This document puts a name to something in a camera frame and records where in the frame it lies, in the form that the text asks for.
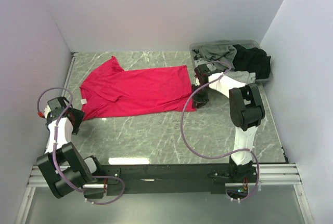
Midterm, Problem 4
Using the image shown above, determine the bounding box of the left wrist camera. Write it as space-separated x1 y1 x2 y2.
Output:
37 105 51 118

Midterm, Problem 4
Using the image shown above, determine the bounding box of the light grey t-shirt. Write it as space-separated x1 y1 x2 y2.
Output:
226 71 256 88

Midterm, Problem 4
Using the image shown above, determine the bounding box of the aluminium rail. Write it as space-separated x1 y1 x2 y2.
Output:
28 163 301 187

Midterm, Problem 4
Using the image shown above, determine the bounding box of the red t-shirt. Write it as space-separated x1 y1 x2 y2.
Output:
80 57 196 121

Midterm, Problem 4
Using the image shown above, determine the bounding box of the grey plastic bin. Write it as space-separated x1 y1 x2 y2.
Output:
189 40 272 83

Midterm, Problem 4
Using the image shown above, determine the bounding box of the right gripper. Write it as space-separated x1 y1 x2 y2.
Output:
190 84 211 109

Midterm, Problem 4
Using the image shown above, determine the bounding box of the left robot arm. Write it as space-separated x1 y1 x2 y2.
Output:
36 97 104 199

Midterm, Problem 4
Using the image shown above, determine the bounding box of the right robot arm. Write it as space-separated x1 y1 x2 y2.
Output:
192 64 265 182

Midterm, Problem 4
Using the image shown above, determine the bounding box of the black t-shirt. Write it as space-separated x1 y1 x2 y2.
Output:
233 44 271 80

